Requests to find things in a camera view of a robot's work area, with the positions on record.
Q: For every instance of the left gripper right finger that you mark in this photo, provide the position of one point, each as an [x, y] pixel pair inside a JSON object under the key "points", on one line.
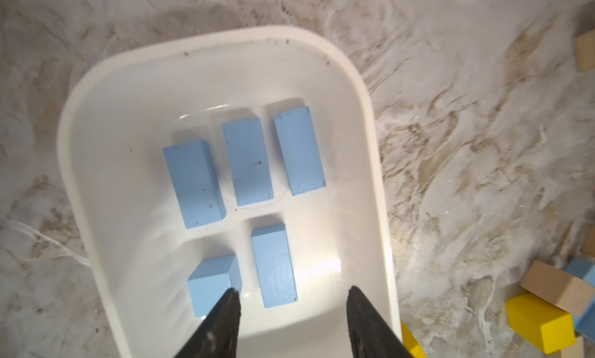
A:
{"points": [[370, 336]]}

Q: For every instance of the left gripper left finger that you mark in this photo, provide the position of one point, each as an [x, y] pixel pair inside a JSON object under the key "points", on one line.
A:
{"points": [[217, 336]]}

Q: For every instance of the blue cube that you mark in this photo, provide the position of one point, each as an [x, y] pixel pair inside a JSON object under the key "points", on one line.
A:
{"points": [[210, 280]]}

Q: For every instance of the white rectangular tray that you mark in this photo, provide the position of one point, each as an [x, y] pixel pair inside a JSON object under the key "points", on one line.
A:
{"points": [[127, 109]]}

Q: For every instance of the yellow cube left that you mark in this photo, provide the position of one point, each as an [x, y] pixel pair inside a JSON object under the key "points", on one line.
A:
{"points": [[411, 344]]}

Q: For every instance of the yellow cube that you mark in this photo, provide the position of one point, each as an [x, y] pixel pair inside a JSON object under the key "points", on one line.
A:
{"points": [[545, 326], [411, 344]]}

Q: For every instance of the yellow cube center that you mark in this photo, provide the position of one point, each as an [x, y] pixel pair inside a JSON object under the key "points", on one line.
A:
{"points": [[545, 326]]}

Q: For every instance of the small wooden block left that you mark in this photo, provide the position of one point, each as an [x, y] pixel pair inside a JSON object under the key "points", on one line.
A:
{"points": [[559, 288]]}

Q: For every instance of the long wooden block front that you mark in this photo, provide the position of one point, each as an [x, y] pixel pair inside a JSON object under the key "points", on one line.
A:
{"points": [[574, 351]]}

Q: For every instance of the small blue block lower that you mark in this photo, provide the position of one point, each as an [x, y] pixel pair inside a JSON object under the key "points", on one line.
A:
{"points": [[585, 324]]}

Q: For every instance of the blue block lower long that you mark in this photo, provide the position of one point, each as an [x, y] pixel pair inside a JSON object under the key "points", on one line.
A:
{"points": [[583, 269]]}

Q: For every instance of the wooden cube upper pile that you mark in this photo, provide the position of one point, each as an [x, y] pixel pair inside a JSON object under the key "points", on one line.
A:
{"points": [[588, 248]]}

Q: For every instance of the lone wooden cube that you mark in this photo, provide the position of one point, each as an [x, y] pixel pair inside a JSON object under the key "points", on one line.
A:
{"points": [[585, 51]]}

